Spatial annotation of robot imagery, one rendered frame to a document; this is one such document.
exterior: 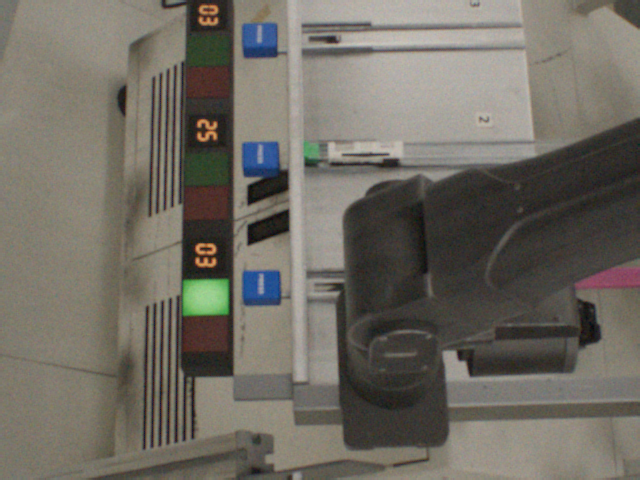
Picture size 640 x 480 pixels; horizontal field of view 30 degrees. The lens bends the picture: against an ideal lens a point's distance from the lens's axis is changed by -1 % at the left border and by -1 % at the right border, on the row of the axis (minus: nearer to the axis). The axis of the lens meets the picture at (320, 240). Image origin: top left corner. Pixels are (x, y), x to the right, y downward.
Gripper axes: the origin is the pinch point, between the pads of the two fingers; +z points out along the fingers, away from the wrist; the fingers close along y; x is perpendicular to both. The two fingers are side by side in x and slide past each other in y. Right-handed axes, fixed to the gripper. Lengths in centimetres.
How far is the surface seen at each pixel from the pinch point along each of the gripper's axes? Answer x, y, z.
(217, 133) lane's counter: 12.7, 24.5, 7.9
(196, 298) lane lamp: 14.4, 10.2, 7.9
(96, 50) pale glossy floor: 38, 72, 77
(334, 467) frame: 4.0, -3.9, 5.7
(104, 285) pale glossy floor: 37, 35, 80
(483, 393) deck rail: -7.5, 1.3, 6.3
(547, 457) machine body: -19, 3, 49
